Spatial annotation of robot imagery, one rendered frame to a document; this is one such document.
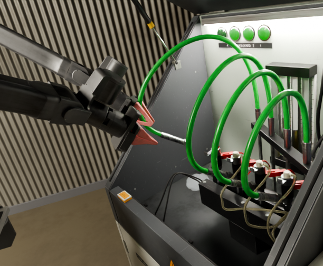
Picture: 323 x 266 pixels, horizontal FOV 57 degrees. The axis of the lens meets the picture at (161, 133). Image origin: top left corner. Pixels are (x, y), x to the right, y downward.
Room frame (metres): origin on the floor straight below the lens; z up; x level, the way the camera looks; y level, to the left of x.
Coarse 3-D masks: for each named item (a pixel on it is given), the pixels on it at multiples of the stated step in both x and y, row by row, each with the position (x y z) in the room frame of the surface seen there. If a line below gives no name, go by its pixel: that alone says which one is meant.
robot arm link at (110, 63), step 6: (108, 60) 0.89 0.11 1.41; (114, 60) 0.88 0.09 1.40; (102, 66) 0.89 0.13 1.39; (108, 66) 0.88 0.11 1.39; (114, 66) 0.87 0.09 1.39; (120, 66) 0.87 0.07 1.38; (126, 66) 0.89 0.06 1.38; (78, 72) 0.87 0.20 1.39; (120, 72) 0.87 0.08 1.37; (78, 78) 0.87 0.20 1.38; (84, 78) 0.87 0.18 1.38
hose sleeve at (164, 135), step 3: (162, 132) 0.85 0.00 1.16; (162, 135) 0.84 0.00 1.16; (165, 135) 0.85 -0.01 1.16; (168, 135) 0.85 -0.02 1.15; (171, 135) 0.85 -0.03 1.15; (165, 138) 0.85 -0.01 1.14; (168, 138) 0.85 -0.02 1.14; (171, 138) 0.85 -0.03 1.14; (174, 138) 0.85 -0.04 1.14; (177, 138) 0.85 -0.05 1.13; (180, 138) 0.86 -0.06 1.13; (174, 141) 0.85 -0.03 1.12; (177, 141) 0.85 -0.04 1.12; (180, 141) 0.85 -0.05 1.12; (183, 141) 0.85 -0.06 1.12
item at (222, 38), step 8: (192, 40) 0.86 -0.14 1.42; (224, 40) 0.88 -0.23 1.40; (176, 48) 0.86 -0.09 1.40; (240, 48) 0.89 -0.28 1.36; (168, 56) 0.86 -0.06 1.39; (160, 64) 0.85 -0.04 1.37; (248, 64) 0.89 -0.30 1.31; (152, 72) 0.85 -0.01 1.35; (144, 80) 0.85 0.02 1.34; (144, 88) 0.84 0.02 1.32; (256, 88) 0.89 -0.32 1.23; (256, 96) 0.89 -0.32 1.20; (256, 104) 0.89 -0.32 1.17; (144, 120) 0.84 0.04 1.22; (152, 128) 0.85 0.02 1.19
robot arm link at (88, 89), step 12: (96, 72) 0.63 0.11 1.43; (108, 72) 0.65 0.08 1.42; (84, 84) 0.64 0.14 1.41; (96, 84) 0.61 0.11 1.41; (108, 84) 0.62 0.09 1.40; (120, 84) 0.63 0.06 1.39; (84, 96) 0.62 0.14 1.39; (96, 96) 0.62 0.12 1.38; (108, 96) 0.62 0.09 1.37; (72, 108) 0.57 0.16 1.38; (84, 108) 0.61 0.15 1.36; (72, 120) 0.58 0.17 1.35; (84, 120) 0.59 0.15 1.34
